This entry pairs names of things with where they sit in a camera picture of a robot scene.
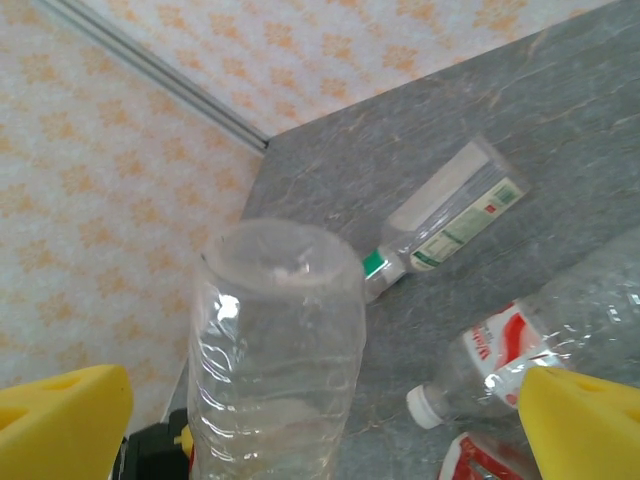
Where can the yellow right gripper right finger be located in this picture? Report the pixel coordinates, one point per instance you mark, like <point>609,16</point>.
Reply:
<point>585,430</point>

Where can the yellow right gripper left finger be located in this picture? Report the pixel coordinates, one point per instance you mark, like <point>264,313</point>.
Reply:
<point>60,425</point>

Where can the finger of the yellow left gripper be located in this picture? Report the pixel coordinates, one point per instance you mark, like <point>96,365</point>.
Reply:
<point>186,440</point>

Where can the aluminium frame post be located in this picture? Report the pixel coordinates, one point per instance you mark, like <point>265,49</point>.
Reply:
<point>165,75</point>

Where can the square clear bottle green label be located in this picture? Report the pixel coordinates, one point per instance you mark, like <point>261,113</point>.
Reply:
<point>450,220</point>

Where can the orange bottle red label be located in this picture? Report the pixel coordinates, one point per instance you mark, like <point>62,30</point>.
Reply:
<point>480,457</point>

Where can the clear ribbed bottle blue cap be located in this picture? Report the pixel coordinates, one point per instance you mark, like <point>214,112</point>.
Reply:
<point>275,360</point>

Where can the clear bottle red-white label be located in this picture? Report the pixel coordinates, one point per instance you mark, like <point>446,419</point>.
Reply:
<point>505,350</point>

